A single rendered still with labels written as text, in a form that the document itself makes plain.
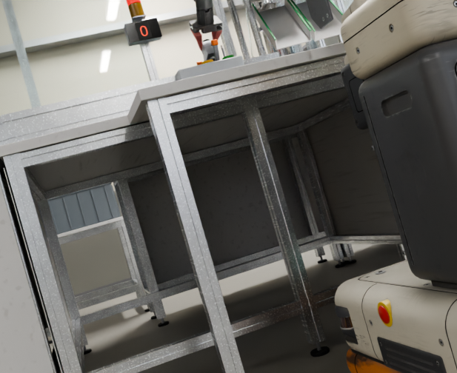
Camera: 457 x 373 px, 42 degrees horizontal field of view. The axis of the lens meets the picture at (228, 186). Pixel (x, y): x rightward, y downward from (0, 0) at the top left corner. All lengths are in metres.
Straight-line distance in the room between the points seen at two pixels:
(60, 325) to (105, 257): 3.97
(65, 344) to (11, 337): 0.15
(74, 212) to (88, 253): 1.89
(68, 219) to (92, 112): 2.04
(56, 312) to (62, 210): 2.13
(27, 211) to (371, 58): 1.07
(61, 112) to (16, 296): 0.55
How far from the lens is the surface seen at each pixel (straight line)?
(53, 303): 1.78
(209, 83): 1.52
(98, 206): 3.86
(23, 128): 1.87
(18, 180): 1.78
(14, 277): 1.78
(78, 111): 1.87
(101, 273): 5.73
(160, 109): 1.51
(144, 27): 2.24
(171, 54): 6.08
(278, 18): 2.31
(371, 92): 1.13
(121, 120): 1.79
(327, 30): 2.24
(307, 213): 3.72
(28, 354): 1.80
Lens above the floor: 0.55
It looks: 1 degrees up
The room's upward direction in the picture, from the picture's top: 16 degrees counter-clockwise
